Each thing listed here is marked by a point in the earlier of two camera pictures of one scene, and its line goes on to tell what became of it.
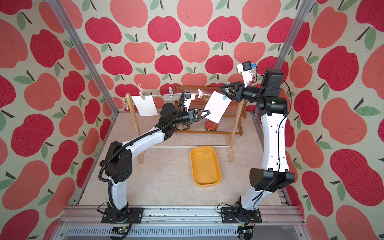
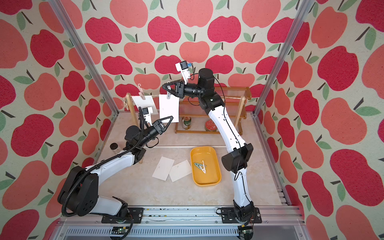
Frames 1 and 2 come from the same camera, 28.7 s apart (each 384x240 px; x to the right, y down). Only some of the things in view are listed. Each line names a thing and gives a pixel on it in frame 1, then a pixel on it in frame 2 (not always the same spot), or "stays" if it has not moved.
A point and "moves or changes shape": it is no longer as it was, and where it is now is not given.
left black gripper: x=192 y=115 -> x=159 y=128
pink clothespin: x=141 y=92 stays
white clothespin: x=201 y=94 moves or changes shape
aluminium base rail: x=278 y=223 stays
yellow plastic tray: x=205 y=166 stays
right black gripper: x=237 y=92 -> x=181 y=88
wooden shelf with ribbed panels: x=222 y=115 stays
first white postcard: x=145 y=107 stays
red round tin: x=210 y=126 stays
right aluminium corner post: x=303 y=9 stays
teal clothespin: x=227 y=90 -> x=198 y=165
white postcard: x=217 y=107 moves or changes shape
